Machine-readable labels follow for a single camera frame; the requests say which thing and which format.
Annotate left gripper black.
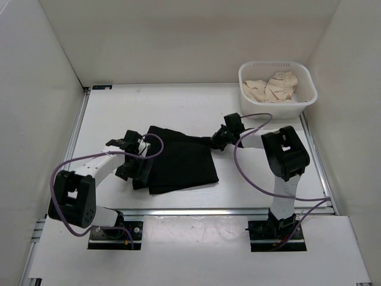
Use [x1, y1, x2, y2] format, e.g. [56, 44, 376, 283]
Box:
[115, 153, 154, 185]

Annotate black trousers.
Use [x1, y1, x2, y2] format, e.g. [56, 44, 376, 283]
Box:
[132, 126, 218, 195]

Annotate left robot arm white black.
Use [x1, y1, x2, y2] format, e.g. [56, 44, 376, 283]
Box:
[48, 130, 164, 238]

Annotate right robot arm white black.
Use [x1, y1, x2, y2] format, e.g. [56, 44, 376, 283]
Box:
[211, 113, 310, 238]

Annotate beige trousers in basket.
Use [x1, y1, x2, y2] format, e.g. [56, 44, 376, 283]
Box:
[243, 71, 298, 104]

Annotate white plastic basket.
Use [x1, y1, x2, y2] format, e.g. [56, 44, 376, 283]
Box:
[238, 61, 318, 120]

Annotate black label sticker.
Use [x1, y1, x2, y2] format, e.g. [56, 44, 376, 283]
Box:
[92, 85, 113, 90]

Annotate aluminium frame rail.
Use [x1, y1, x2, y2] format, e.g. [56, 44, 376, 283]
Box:
[29, 83, 370, 285]

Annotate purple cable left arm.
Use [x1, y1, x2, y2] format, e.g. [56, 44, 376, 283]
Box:
[49, 133, 164, 244]

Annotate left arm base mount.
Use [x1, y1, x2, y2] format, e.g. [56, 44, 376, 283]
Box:
[88, 220, 143, 251]

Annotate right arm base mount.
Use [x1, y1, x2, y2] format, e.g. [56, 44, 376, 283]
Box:
[245, 213, 307, 253]

